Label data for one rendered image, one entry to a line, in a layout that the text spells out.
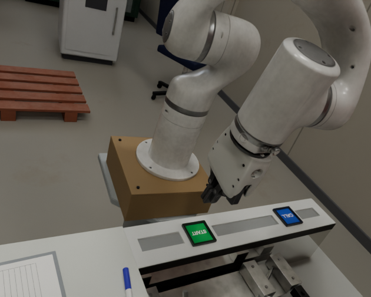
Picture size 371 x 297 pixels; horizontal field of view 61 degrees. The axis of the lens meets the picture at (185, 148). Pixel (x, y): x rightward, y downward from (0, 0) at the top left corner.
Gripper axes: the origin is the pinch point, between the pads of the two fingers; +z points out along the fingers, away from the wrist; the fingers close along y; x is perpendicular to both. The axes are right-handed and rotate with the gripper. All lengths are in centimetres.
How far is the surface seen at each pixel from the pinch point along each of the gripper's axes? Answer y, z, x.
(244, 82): 210, 119, -206
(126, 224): 19.6, 45.5, 0.9
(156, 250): -5.0, 9.5, 10.3
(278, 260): -11.8, 13.4, -19.5
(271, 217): -2.3, 10.5, -21.9
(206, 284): -11.8, 16.2, -1.0
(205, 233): -3.6, 9.4, -1.2
